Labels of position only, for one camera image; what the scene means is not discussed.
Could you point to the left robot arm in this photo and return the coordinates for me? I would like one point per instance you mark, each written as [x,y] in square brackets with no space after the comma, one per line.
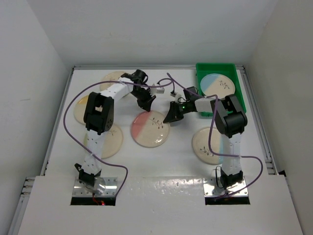
[99,116]

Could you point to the metal base plate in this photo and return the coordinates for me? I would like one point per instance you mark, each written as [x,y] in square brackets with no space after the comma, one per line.
[103,187]
[211,190]

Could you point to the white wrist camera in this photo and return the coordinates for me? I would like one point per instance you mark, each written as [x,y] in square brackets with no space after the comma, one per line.
[175,94]
[157,89]

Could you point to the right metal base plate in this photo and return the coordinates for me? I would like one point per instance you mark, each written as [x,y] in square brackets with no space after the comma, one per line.
[211,190]

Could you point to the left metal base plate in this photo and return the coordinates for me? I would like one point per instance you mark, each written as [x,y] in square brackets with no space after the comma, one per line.
[103,187]

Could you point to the green plastic bin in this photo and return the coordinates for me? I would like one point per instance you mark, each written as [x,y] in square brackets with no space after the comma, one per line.
[227,69]

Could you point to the green and cream plate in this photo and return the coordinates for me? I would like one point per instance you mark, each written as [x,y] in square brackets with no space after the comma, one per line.
[113,76]

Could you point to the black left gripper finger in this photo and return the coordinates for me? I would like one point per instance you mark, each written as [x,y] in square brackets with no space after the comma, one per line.
[141,104]
[148,103]

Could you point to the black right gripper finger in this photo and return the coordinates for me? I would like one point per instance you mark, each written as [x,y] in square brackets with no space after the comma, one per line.
[174,108]
[171,118]

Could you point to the blue and cream plate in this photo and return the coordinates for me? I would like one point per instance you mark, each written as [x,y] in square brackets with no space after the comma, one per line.
[200,146]
[217,84]

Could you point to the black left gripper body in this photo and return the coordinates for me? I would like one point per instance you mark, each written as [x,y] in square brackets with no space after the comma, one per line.
[142,94]

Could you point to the pink and cream plate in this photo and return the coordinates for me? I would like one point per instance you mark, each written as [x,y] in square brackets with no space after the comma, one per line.
[148,129]

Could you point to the light green cream plate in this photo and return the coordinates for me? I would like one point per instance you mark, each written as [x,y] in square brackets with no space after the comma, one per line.
[105,145]

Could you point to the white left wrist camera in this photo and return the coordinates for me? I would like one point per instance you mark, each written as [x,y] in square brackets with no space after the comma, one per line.
[157,89]

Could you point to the yellow and cream plate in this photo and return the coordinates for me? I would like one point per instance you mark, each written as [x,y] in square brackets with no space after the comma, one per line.
[79,109]

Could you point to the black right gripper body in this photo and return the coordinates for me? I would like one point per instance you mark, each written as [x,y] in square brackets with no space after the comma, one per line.
[184,108]

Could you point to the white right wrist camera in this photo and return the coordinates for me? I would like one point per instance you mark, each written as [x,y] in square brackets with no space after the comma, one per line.
[175,94]

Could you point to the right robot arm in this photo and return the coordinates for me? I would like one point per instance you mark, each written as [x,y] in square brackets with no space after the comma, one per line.
[230,120]

